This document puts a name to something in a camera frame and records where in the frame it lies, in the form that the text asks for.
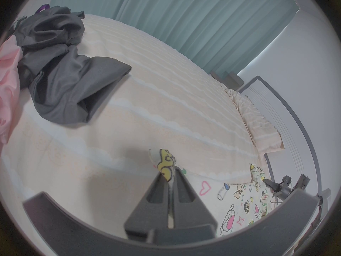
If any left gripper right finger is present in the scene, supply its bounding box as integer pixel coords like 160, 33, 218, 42
173, 169, 218, 230

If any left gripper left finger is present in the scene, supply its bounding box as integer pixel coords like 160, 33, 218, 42
123, 173, 169, 233

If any white printed pyjama top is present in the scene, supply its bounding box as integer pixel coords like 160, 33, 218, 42
148, 148, 276, 238

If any bed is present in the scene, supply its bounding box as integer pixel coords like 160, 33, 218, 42
0, 14, 320, 239

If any pale pink striped pillow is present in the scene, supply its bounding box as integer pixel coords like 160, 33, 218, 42
221, 87, 285, 155

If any grey white bedside table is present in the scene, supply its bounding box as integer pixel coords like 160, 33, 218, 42
210, 71, 244, 89

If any dark grey garment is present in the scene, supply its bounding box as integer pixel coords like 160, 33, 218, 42
13, 6, 132, 125

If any pink garment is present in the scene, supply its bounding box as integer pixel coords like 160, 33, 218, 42
0, 35, 23, 145

